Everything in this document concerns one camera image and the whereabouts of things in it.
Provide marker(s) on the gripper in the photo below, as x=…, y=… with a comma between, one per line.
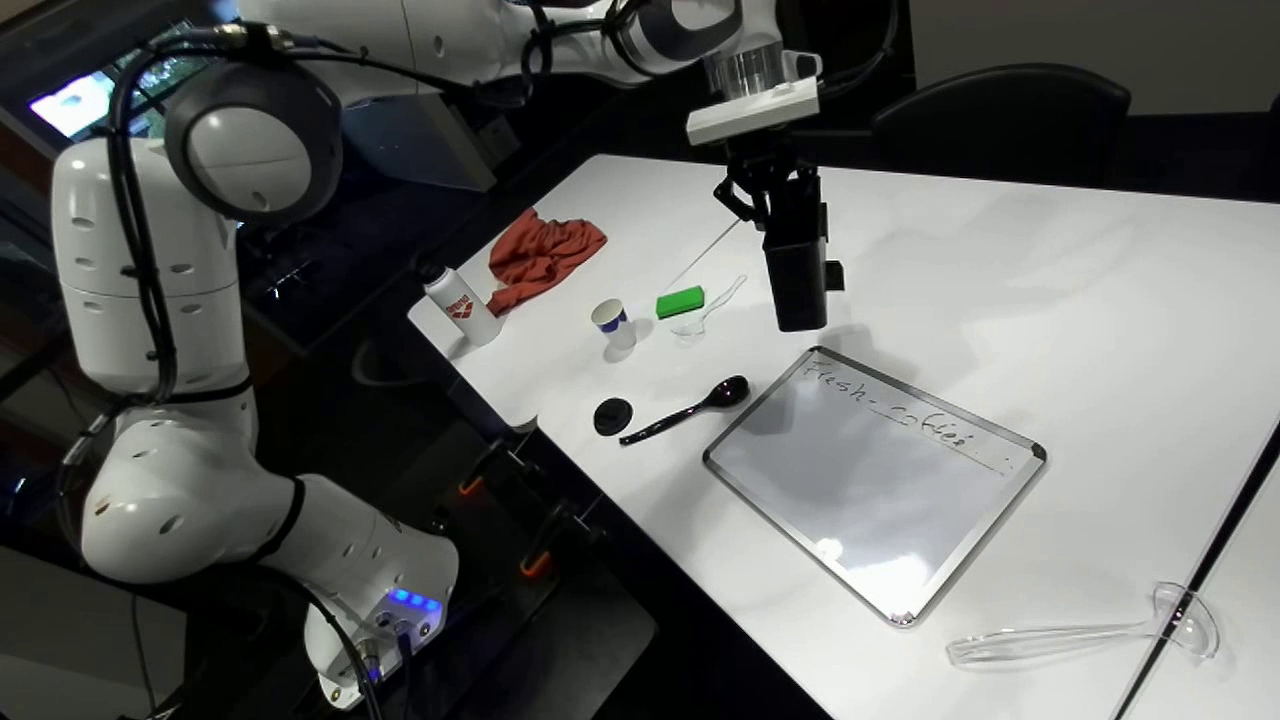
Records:
x=792, y=210

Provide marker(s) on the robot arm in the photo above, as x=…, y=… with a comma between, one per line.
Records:
x=150, y=300

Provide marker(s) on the small clear plastic spoon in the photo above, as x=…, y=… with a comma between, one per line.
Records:
x=700, y=318

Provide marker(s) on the black spoon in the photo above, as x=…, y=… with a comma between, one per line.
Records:
x=690, y=410

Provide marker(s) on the clear plastic ladle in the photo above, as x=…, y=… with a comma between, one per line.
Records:
x=1050, y=640

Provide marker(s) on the green block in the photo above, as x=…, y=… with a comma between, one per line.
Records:
x=680, y=301

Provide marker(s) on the small paper cup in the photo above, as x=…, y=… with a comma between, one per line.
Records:
x=612, y=320

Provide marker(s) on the black chair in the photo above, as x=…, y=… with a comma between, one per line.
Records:
x=1000, y=120

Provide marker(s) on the orange cloth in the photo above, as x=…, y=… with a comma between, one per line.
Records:
x=538, y=255

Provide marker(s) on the black round lid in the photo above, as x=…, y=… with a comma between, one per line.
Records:
x=613, y=416

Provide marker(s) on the white bottle with black cap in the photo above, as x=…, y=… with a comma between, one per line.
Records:
x=462, y=308

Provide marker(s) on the grey box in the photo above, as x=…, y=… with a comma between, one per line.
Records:
x=430, y=135

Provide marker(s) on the black clamp with orange tips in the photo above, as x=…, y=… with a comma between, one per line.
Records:
x=482, y=470
x=548, y=545

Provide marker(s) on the monitor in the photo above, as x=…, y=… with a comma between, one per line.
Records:
x=80, y=102

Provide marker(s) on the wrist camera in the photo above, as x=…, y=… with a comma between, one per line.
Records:
x=752, y=113

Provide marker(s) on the whiteboard with metal frame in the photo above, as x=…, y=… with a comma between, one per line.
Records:
x=870, y=480

